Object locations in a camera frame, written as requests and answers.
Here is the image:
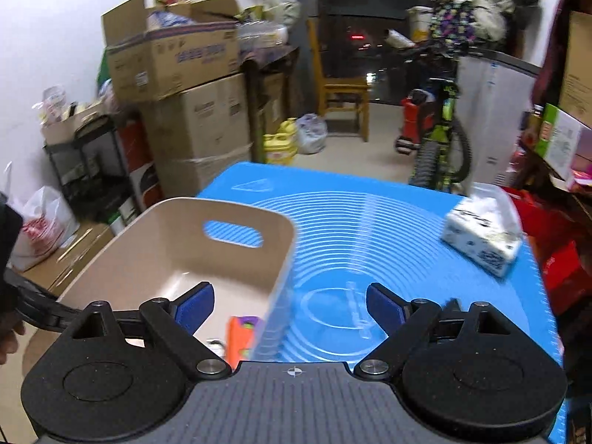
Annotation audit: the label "blue silicone mat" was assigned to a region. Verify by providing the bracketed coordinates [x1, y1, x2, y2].
[196, 162, 569, 444]

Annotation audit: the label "white red-print plastic bag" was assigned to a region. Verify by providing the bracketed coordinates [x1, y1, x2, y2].
[8, 185, 80, 273]

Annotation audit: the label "large taped cardboard box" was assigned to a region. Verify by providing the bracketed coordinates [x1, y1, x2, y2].
[139, 73, 253, 199]

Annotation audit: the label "green white carton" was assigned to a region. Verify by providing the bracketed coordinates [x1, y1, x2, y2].
[534, 103, 592, 182]

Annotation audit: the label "white tissue box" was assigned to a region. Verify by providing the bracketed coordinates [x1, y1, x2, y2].
[439, 182, 524, 279]

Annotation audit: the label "wooden chair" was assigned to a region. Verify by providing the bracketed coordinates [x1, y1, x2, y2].
[306, 18, 373, 143]

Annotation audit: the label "dark wooden table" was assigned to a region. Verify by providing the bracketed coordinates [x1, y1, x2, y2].
[243, 46, 301, 149]

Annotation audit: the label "translucent plastic bag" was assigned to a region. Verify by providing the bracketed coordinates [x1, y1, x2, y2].
[296, 112, 329, 155]

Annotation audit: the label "beige plastic basket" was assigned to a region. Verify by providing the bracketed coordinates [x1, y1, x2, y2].
[21, 197, 297, 371]

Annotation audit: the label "tall brown cardboard box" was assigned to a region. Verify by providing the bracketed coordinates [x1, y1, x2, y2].
[557, 9, 592, 128]

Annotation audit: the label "red carton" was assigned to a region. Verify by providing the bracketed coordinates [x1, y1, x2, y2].
[118, 120, 164, 210]

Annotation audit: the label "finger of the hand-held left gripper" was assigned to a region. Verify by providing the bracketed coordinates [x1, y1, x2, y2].
[4, 269, 90, 331]

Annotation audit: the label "black green bicycle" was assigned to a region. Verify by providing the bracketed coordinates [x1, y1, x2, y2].
[384, 32, 473, 193]

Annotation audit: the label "open printed cardboard box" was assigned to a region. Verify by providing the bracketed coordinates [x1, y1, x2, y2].
[101, 0, 241, 102]

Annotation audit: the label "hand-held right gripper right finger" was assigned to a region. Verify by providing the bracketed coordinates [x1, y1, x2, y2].
[353, 282, 528, 379]

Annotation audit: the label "black metal rack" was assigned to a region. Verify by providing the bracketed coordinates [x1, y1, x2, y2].
[44, 115, 140, 223]

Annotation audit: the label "small cardboard box with clutter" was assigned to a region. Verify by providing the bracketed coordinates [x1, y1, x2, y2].
[41, 102, 112, 147]

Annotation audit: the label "person's left hand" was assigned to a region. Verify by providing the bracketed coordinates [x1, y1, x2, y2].
[0, 319, 27, 365]

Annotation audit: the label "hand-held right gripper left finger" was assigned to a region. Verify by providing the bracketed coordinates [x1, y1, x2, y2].
[51, 281, 233, 383]

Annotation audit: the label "white bucket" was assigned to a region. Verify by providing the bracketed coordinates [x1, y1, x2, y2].
[407, 6, 434, 43]

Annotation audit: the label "pack of water bottles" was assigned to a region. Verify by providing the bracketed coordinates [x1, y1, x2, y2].
[238, 23, 290, 54]

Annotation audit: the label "floral cloth bundle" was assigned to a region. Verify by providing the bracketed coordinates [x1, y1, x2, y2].
[428, 0, 477, 57]

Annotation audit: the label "flat cardboard box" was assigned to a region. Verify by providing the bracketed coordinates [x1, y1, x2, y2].
[21, 222, 117, 297]

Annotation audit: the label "red orange gift bags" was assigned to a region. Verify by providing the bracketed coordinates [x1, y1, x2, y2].
[502, 187, 592, 316]

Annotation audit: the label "grey green jacket bundle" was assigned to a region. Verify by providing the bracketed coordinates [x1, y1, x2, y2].
[472, 0, 508, 38]

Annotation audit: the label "yellow plastic jug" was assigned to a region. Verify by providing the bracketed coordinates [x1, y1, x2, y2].
[263, 118, 299, 166]

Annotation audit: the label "small purple orange gadget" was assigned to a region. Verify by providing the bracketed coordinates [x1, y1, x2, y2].
[225, 315, 260, 366]

